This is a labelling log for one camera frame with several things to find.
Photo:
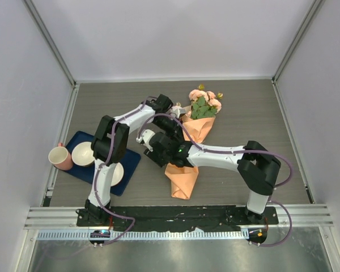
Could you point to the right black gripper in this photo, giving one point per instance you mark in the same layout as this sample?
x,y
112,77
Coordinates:
x,y
154,156

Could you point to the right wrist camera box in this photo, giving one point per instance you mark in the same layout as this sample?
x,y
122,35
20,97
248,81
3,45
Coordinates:
x,y
144,138

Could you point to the slotted white cable duct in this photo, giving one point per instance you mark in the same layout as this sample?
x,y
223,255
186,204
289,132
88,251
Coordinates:
x,y
99,234

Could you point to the brown rimmed cream bowl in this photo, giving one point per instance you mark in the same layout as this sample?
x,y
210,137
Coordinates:
x,y
82,154

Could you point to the pink cup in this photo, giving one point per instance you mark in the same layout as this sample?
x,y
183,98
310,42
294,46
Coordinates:
x,y
60,157

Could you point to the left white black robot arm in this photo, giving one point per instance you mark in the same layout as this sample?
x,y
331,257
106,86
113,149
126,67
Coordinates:
x,y
109,147

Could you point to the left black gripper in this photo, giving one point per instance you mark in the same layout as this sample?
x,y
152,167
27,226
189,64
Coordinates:
x,y
176,132

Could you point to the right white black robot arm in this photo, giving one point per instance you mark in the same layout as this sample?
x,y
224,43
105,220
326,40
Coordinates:
x,y
258,169

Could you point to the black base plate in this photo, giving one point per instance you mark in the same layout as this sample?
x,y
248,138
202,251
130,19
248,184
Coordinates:
x,y
175,218

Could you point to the white bowl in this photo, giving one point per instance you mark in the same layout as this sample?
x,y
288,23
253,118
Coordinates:
x,y
117,174

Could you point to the dark blue tray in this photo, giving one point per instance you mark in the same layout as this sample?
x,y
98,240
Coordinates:
x,y
129,162

